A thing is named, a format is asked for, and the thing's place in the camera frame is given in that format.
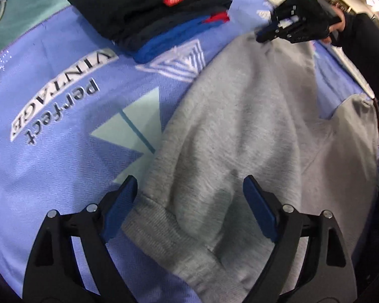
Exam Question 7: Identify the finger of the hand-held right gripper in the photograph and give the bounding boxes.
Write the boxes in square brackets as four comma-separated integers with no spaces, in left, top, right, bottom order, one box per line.
[256,21,291,43]

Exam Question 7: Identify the blue folded pants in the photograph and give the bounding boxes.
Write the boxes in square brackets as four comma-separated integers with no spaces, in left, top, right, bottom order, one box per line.
[134,12,232,64]

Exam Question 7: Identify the purple printed bedsheet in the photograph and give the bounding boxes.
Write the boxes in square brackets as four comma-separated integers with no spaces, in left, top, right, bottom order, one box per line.
[0,0,376,303]

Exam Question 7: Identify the teal heart print sheet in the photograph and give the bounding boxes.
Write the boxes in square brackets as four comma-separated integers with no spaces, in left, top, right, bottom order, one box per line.
[0,0,80,58]

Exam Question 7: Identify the person's right forearm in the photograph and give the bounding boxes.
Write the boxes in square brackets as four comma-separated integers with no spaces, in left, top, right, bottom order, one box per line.
[331,12,379,102]

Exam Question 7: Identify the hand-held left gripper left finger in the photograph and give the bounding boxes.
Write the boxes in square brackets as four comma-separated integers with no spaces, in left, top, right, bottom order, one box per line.
[22,175,138,303]

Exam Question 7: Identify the person's right hand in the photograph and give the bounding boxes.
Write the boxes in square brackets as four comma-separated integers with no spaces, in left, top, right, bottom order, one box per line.
[321,6,347,46]

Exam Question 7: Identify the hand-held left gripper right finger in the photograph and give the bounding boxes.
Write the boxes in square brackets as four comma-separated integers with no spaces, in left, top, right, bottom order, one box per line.
[243,174,357,303]

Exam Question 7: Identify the grey sweatshirt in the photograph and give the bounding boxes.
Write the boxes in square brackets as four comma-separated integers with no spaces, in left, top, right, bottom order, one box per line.
[122,33,379,302]

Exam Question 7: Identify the dark navy folded pants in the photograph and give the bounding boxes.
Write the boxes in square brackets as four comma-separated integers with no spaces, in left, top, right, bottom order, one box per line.
[112,2,232,54]

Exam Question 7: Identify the black folded pants red label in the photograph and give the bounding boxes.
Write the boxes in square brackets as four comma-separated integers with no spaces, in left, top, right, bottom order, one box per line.
[66,0,253,45]

